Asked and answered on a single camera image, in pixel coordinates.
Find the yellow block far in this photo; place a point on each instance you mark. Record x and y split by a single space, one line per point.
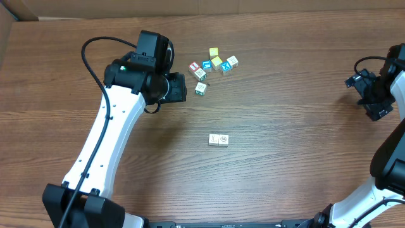
213 52

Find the white plain letter block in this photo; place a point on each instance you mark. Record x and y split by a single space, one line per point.
214 139

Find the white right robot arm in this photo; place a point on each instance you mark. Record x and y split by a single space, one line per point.
385 186

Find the yellow block near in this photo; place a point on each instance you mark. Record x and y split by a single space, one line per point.
216 63

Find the white shell number block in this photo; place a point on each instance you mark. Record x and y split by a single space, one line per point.
223 140

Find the white block far right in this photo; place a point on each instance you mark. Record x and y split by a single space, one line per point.
233 61

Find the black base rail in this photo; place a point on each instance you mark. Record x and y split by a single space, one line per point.
283 224

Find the blue letter block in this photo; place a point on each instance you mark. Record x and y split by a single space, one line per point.
207 66

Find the white green Z block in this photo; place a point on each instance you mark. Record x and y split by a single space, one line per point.
201 89

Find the yellow block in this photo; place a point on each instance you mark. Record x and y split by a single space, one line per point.
213 52
216 63

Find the white green pattern block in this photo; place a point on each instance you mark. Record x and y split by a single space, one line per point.
200 74

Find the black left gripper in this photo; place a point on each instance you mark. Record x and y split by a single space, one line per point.
178 87

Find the blue X block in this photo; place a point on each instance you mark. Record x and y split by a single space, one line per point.
226 68

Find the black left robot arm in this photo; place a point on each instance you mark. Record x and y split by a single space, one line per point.
84 197

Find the red I block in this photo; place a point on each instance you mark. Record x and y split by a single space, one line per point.
194 66

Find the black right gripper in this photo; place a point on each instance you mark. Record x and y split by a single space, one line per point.
375 111

